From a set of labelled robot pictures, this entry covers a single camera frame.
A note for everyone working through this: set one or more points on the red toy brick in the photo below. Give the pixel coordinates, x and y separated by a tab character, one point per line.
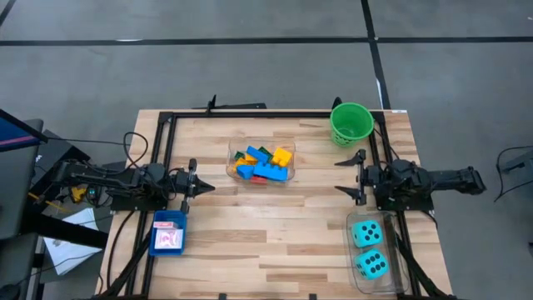
258	181

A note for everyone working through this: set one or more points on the white paper sheets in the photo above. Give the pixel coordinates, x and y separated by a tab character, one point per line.
66	258

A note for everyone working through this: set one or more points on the yellow two-stud toy brick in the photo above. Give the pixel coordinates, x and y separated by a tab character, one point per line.
251	158

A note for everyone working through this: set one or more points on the clear plastic bin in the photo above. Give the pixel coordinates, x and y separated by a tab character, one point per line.
399	287
287	141

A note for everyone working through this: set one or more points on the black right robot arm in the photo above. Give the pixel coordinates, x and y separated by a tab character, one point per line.
437	181

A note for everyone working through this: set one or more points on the card deck white face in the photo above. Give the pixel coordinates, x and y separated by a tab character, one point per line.
168	239

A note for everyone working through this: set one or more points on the teal foam die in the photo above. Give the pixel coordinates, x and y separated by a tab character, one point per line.
366	233
372	264

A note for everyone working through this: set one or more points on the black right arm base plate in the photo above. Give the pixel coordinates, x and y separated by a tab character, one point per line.
416	205

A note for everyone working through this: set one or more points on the short black stand foot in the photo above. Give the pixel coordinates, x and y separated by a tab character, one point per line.
336	100

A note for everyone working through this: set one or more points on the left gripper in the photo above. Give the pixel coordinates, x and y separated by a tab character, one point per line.
185	183

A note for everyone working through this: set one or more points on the long black stand foot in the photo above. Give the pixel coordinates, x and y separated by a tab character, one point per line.
241	106

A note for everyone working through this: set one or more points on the long blue toy brick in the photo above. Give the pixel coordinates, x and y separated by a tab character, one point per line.
270	171

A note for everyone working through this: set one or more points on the black side cart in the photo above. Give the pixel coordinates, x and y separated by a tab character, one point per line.
16	187

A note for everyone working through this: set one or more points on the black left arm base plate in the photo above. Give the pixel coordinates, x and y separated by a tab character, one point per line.
125	205

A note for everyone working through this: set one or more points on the black table edge clamp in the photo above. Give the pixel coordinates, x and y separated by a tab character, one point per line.
222	297
312	297

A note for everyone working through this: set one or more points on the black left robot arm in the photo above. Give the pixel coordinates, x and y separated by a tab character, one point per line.
104	179

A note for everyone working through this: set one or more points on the blue plastic tray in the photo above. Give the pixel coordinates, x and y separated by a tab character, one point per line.
160	216

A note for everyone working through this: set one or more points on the green monster face bucket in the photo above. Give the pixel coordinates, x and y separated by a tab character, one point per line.
352	124

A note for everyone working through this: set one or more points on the yellow wedge toy brick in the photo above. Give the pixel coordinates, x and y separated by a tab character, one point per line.
238	164

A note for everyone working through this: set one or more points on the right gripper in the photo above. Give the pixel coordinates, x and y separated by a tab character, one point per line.
366	179

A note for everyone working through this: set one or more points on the blue arched toy brick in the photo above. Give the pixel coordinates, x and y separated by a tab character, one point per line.
245	171

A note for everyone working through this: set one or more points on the small dark green brick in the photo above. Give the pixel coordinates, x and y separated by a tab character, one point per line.
238	155

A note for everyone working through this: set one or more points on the grey floor stand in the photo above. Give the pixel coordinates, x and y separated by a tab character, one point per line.
518	162

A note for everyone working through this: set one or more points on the yellow stepped toy brick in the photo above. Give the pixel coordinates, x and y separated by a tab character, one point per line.
275	160

